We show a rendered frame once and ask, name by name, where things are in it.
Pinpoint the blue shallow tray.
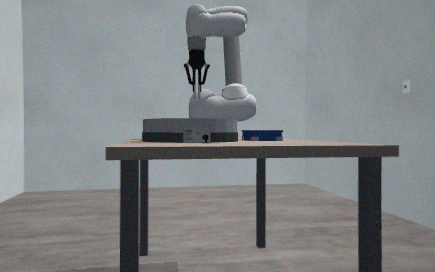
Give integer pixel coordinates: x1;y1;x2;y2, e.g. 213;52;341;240
242;130;283;141

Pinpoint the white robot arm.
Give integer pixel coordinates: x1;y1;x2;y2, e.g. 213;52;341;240
186;4;256;122

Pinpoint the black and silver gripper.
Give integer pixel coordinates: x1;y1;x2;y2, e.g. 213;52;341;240
184;49;210;99

